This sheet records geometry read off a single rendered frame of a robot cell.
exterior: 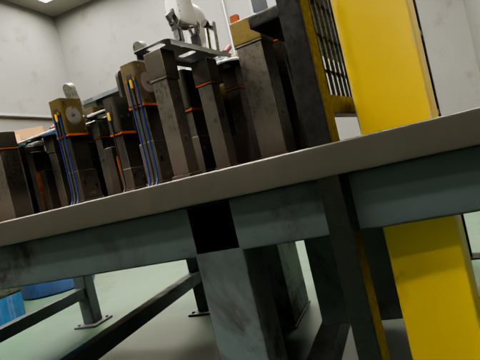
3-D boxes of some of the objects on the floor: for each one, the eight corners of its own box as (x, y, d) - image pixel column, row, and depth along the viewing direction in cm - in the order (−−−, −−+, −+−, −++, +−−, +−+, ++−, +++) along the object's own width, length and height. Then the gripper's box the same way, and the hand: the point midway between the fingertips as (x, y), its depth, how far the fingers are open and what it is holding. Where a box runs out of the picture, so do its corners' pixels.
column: (251, 308, 219) (221, 181, 218) (311, 301, 208) (279, 168, 207) (229, 335, 190) (194, 188, 189) (296, 328, 180) (260, 173, 178)
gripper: (168, -22, 127) (182, 36, 127) (201, -7, 142) (213, 45, 143) (148, -11, 131) (162, 46, 131) (183, 1, 146) (195, 52, 146)
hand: (188, 42), depth 137 cm, fingers open, 8 cm apart
